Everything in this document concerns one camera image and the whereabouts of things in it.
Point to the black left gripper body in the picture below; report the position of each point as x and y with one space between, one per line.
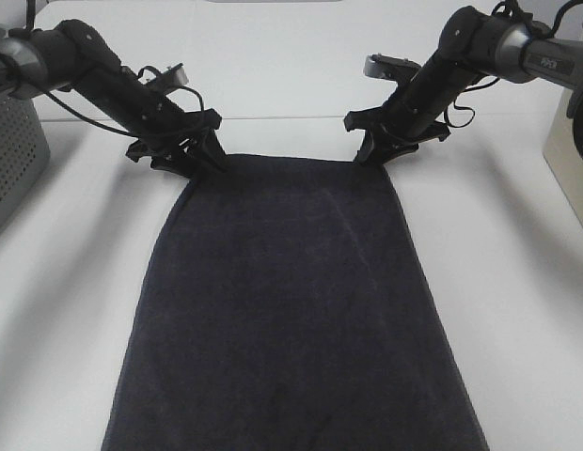
185 138

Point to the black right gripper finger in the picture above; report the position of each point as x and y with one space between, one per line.
392 150
368 153

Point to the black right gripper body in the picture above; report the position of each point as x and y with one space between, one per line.
396 125

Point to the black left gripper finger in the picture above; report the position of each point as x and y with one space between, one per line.
210 151
179 164

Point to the dark navy towel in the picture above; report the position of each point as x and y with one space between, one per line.
285 308

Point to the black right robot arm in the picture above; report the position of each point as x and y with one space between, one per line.
506 45

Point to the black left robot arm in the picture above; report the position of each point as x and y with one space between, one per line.
74 57

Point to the grey perforated plastic basket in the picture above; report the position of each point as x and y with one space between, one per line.
24 152

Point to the beige box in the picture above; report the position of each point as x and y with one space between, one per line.
562 157

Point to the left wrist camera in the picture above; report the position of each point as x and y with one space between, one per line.
165 82

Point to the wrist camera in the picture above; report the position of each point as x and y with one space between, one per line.
165 82
398 70

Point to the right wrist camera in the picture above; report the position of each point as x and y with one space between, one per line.
398 70

